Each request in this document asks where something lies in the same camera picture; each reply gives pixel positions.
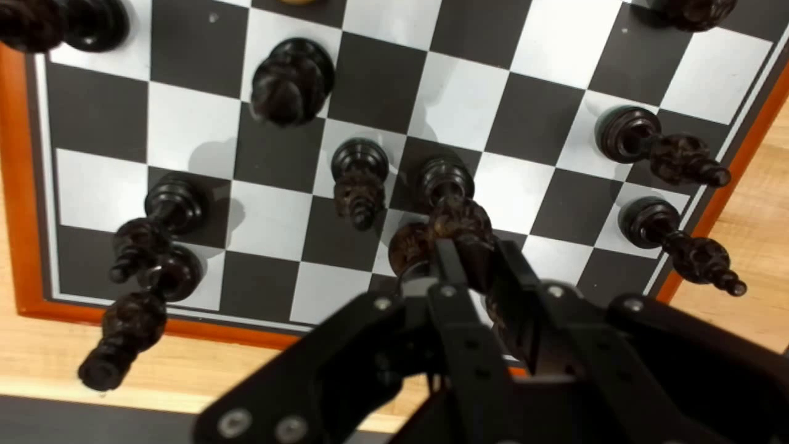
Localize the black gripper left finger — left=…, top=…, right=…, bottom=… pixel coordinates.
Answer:
left=413, top=238, right=524, bottom=444

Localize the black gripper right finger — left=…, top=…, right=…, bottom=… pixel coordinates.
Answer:
left=491, top=241, right=708, bottom=444

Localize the black chess piece left pair lower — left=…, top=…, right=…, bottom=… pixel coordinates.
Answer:
left=77, top=246, right=201, bottom=391

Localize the black chess piece pair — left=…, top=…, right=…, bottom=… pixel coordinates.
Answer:
left=109, top=175, right=204, bottom=283
left=77, top=246, right=201, bottom=391

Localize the black chess piece left pair upper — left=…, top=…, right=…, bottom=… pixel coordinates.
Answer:
left=109, top=175, right=204, bottom=283

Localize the black chess piece left corner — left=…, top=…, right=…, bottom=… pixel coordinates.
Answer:
left=0, top=0, right=130, bottom=54

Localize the chess board with orange frame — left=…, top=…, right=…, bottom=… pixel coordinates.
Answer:
left=3, top=0, right=789, bottom=343

